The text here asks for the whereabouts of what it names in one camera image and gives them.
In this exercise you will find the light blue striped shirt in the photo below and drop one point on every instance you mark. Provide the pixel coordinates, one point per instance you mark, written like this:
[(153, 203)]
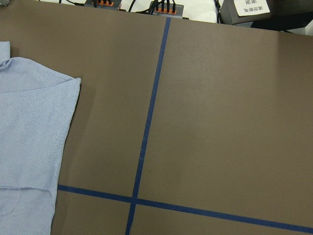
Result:
[(36, 108)]

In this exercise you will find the grey orange connector hub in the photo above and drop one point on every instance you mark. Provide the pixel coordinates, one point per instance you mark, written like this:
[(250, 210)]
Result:
[(105, 4), (166, 8)]

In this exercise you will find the black box with white label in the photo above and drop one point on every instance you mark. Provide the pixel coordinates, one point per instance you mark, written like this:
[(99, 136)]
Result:
[(244, 11)]

